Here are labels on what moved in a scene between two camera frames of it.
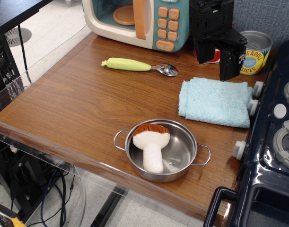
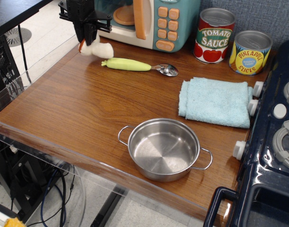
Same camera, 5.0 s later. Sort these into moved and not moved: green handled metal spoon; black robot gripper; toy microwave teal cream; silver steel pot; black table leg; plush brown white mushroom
Moved: black robot gripper; plush brown white mushroom
Not moved: green handled metal spoon; silver steel pot; toy microwave teal cream; black table leg
